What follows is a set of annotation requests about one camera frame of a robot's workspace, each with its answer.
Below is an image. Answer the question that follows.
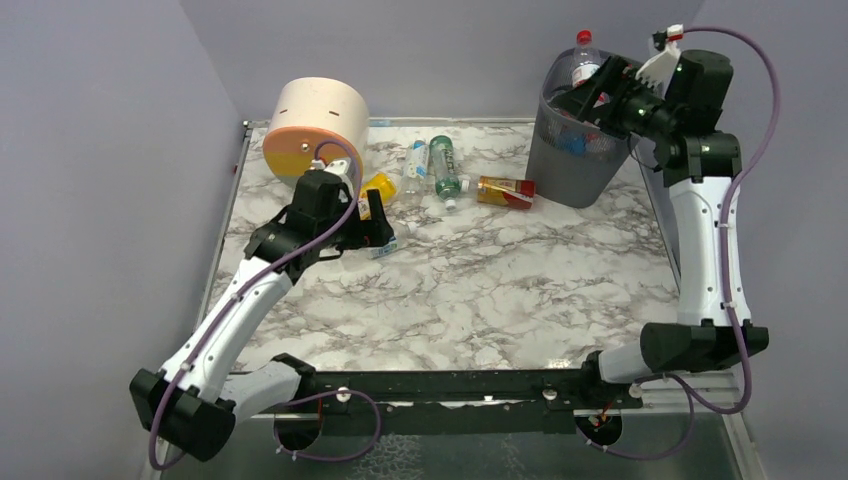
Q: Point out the clear bottle small label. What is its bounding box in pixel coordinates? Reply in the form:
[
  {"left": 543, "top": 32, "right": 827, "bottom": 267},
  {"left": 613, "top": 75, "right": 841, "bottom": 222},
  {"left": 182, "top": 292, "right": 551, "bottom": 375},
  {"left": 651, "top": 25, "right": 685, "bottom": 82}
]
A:
[{"left": 367, "top": 222, "right": 418, "bottom": 260}]

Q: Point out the clear bottle red label front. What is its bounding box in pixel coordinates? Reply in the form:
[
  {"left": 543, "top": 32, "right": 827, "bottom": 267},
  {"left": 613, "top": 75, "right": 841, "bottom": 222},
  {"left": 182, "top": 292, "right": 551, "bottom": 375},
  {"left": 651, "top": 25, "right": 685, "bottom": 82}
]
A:
[{"left": 571, "top": 30, "right": 602, "bottom": 87}]

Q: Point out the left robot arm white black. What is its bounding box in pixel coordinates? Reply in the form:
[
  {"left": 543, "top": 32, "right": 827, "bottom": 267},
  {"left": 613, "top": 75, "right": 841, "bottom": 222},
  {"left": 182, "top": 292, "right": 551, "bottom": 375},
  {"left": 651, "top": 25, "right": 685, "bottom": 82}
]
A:
[{"left": 129, "top": 161, "right": 394, "bottom": 471}]

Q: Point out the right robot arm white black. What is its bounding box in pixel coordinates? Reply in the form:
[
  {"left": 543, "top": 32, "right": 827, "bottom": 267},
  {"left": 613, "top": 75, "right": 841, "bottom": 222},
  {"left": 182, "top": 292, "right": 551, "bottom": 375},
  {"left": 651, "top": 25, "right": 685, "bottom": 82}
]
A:
[{"left": 553, "top": 50, "right": 769, "bottom": 384}]

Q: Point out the grey mesh waste bin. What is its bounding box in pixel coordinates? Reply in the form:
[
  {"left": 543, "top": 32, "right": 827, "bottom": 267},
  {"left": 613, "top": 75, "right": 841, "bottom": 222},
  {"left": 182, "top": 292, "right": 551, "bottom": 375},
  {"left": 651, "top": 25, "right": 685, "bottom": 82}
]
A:
[{"left": 525, "top": 49, "right": 639, "bottom": 209}]

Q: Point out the yellow drink bottle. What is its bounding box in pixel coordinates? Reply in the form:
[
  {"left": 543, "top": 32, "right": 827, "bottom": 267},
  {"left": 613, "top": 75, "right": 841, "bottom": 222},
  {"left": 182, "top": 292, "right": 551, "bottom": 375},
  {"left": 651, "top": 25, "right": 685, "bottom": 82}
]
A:
[{"left": 358, "top": 172, "right": 397, "bottom": 220}]

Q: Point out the clear bottle white blue label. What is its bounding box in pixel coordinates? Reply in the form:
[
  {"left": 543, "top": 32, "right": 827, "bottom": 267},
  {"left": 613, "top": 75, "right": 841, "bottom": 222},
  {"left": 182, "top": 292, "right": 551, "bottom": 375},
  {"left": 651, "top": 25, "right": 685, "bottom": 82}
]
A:
[{"left": 397, "top": 139, "right": 429, "bottom": 201}]

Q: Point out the green plastic bottle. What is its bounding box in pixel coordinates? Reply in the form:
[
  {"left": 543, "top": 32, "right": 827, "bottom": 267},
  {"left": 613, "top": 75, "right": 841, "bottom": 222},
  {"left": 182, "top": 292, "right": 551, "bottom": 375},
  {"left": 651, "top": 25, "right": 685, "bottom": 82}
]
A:
[{"left": 429, "top": 135, "right": 462, "bottom": 210}]

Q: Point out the cream orange round drum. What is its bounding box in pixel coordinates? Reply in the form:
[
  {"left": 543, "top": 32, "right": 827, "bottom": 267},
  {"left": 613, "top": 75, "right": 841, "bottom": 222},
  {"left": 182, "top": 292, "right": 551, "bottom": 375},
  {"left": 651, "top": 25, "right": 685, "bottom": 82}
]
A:
[{"left": 262, "top": 77, "right": 370, "bottom": 185}]

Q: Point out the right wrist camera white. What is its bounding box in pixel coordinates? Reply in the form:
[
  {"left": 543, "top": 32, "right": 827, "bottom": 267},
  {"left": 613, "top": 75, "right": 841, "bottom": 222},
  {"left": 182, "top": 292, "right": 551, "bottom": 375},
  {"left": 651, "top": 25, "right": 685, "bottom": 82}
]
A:
[{"left": 635, "top": 24, "right": 685, "bottom": 88}]

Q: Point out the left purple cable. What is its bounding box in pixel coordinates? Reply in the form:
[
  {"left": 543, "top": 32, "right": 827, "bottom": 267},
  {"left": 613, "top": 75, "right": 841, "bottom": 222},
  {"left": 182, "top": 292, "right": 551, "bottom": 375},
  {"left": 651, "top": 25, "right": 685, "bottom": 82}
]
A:
[{"left": 148, "top": 139, "right": 383, "bottom": 473}]

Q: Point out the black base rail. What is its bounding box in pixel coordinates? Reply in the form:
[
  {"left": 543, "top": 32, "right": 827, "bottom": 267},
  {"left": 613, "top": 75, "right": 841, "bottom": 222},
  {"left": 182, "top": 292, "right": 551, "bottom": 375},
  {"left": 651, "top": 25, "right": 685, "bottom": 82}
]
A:
[{"left": 271, "top": 368, "right": 643, "bottom": 450}]

